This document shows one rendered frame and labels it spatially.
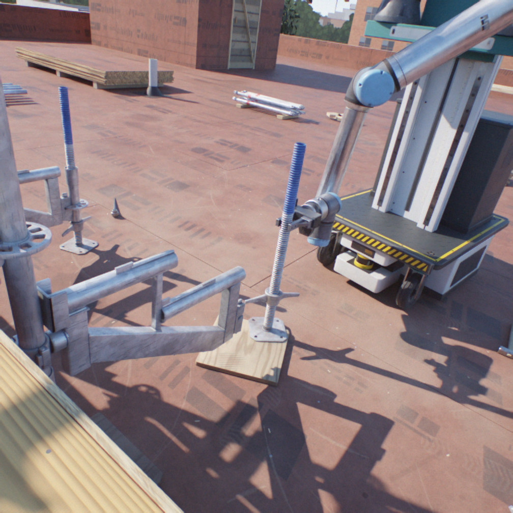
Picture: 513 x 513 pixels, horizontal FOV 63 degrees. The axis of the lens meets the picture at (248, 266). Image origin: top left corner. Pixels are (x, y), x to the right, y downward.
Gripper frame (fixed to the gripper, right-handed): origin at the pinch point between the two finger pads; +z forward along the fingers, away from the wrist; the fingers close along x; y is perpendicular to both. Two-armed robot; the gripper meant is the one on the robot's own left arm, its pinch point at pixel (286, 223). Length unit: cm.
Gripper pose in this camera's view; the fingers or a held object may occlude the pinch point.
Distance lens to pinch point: 148.1
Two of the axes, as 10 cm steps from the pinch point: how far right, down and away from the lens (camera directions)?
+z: -6.3, 3.3, -7.0
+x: 7.7, 4.0, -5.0
